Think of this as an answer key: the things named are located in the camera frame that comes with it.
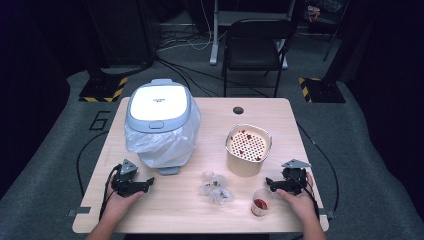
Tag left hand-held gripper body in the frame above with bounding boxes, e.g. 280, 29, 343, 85
110, 158, 148, 198

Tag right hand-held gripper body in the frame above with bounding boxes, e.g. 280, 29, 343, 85
281, 158, 312, 196

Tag clear plastic cup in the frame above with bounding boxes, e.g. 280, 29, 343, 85
250, 187, 276, 217

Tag red food scraps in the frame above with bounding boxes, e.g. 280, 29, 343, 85
253, 198, 269, 211

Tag person's left hand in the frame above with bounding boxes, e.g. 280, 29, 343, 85
104, 181, 145, 220

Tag person's right hand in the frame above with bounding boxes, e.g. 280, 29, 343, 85
275, 172, 318, 223

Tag beige strainer container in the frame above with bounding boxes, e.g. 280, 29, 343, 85
224, 123, 273, 178

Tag white plastic bin bag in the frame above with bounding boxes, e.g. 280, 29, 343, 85
124, 101, 202, 169

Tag red food bits on strainer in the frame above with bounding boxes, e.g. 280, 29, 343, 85
238, 129, 263, 163

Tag crumpled clear plastic wrap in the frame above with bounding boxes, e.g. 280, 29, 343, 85
199, 170, 235, 206

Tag grey lidded trash can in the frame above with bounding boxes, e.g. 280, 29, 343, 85
123, 78, 202, 176

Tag black stand base striped tape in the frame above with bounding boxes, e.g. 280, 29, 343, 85
78, 76, 129, 104
298, 76, 347, 104

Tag black folding chair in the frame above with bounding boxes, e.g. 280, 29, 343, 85
221, 18, 295, 99

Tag colourful object on shelf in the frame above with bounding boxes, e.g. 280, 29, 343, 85
305, 4, 322, 23

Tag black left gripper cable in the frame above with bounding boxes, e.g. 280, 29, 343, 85
98, 164, 123, 222

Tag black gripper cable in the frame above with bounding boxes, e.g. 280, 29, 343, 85
98, 164, 123, 222
292, 171, 322, 222

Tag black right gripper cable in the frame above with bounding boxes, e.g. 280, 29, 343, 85
292, 171, 322, 222

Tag black floor cable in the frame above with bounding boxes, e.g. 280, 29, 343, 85
76, 130, 110, 198
295, 122, 341, 214

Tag tangle of floor cables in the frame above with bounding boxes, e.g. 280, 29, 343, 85
154, 29, 268, 99

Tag white desk frame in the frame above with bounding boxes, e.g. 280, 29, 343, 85
208, 0, 297, 70

